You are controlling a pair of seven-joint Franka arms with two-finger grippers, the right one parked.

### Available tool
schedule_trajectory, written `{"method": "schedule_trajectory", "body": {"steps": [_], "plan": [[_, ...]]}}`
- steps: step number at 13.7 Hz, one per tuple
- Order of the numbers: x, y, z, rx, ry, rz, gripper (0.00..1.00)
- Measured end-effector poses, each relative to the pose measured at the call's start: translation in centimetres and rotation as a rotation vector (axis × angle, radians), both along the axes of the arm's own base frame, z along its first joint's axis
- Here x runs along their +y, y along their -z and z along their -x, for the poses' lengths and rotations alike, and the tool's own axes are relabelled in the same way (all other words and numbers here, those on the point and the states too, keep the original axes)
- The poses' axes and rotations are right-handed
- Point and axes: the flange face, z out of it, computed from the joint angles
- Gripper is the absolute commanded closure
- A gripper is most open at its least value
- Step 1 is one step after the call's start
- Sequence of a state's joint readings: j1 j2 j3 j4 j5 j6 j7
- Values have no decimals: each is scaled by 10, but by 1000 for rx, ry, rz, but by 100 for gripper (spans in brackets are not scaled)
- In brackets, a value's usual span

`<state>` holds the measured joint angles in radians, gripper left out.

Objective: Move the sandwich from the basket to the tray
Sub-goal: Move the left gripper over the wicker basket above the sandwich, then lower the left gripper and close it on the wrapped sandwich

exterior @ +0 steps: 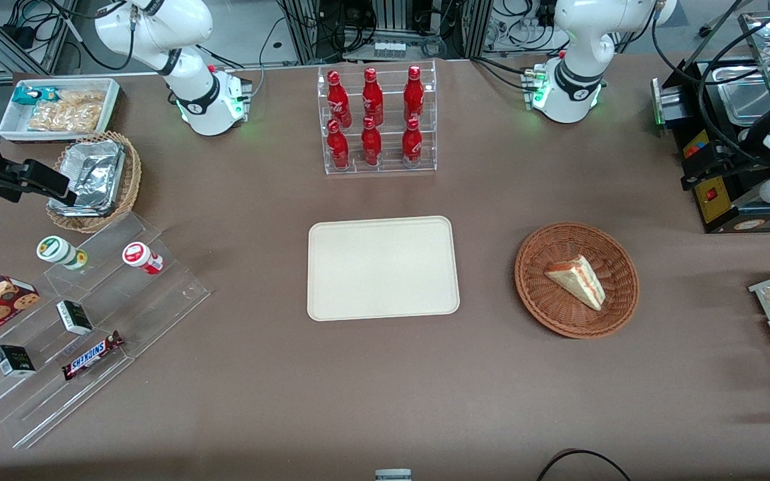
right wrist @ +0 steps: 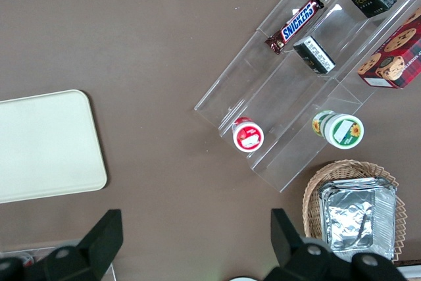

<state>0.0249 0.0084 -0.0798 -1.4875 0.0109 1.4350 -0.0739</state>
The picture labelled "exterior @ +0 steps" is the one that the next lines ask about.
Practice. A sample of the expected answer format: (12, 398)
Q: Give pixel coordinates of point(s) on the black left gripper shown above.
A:
(727, 155)

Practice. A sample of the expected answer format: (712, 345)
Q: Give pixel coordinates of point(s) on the triangular sandwich wedge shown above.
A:
(579, 280)

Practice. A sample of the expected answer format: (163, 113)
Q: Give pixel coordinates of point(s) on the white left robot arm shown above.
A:
(579, 40)

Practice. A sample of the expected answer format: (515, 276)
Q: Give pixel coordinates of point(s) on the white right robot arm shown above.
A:
(158, 27)

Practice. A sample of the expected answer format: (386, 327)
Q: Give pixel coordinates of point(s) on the light wicker basket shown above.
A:
(130, 187)

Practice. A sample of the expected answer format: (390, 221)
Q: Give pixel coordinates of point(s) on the brown wicker basket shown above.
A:
(552, 307)

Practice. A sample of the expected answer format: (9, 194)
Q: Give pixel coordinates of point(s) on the beige plastic serving tray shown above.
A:
(382, 268)

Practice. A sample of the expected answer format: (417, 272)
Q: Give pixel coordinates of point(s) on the black food warmer cabinet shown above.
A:
(716, 200)

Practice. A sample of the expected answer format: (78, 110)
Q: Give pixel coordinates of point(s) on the aluminium foil container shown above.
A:
(94, 175)

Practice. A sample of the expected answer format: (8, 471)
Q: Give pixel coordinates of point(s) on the white rectangular snack bin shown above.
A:
(14, 123)

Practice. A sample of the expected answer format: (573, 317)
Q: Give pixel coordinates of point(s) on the green lid white cup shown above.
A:
(57, 250)

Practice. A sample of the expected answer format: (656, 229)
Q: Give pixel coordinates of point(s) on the stainless steel pan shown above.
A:
(749, 100)

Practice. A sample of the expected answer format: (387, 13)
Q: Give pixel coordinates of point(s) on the clear bag of crackers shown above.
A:
(71, 112)

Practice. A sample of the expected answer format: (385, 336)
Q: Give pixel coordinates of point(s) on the teal snack packet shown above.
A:
(32, 94)

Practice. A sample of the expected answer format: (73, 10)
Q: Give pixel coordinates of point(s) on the red lid white cup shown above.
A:
(139, 256)

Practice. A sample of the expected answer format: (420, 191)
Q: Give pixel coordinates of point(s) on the small black carton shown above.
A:
(14, 361)
(75, 317)

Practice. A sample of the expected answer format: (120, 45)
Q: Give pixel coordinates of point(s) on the clear acrylic stepped shelf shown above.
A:
(124, 314)

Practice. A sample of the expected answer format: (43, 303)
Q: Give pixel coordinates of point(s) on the Snickers chocolate bar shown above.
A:
(93, 355)

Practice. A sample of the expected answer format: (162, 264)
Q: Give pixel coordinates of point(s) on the red drink bottle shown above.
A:
(371, 145)
(337, 148)
(414, 97)
(339, 100)
(412, 144)
(372, 99)

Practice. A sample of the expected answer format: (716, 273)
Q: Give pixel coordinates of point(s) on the clear acrylic bottle rack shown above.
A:
(392, 157)

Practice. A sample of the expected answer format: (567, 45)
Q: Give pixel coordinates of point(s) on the white power strip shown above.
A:
(389, 49)

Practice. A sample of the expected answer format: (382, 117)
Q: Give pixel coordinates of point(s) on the small grey device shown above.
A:
(393, 475)

